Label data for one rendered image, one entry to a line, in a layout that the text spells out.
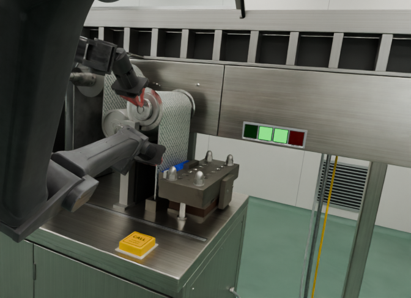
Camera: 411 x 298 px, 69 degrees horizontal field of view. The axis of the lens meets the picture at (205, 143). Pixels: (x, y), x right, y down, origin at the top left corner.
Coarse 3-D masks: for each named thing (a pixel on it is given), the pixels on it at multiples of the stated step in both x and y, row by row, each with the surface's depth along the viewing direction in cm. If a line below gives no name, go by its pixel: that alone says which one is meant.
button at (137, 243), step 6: (132, 234) 82; (138, 234) 83; (144, 234) 83; (126, 240) 79; (132, 240) 79; (138, 240) 80; (144, 240) 80; (150, 240) 80; (120, 246) 78; (126, 246) 77; (132, 246) 77; (138, 246) 77; (144, 246) 77; (150, 246) 80; (132, 252) 77; (138, 252) 76; (144, 252) 78
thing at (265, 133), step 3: (261, 129) 119; (264, 129) 118; (267, 129) 118; (270, 129) 117; (261, 132) 119; (264, 132) 118; (267, 132) 118; (270, 132) 117; (261, 135) 119; (264, 135) 119; (267, 135) 118; (270, 135) 118; (261, 138) 119; (264, 138) 119; (267, 138) 118; (270, 138) 118
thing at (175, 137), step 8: (160, 128) 100; (168, 128) 106; (176, 128) 111; (184, 128) 117; (160, 136) 101; (168, 136) 107; (176, 136) 112; (184, 136) 119; (160, 144) 102; (168, 144) 108; (176, 144) 114; (184, 144) 120; (168, 152) 109; (176, 152) 115; (184, 152) 121; (168, 160) 110; (176, 160) 116; (184, 160) 123; (160, 168) 105
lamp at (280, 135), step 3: (276, 129) 116; (279, 129) 116; (276, 132) 117; (279, 132) 116; (282, 132) 116; (285, 132) 115; (276, 135) 117; (279, 135) 116; (282, 135) 116; (285, 135) 115; (273, 138) 117; (276, 138) 117; (279, 138) 117; (282, 138) 116; (285, 138) 116; (279, 141) 117; (282, 141) 116; (285, 141) 116
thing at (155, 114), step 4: (144, 92) 99; (144, 96) 99; (148, 96) 99; (152, 96) 98; (152, 100) 98; (156, 100) 98; (132, 104) 102; (152, 104) 99; (156, 104) 98; (156, 108) 98; (156, 112) 98; (132, 116) 102; (152, 116) 99; (156, 116) 99; (136, 120) 102; (148, 120) 100; (152, 120) 99; (140, 124) 102; (144, 124) 101; (148, 124) 100
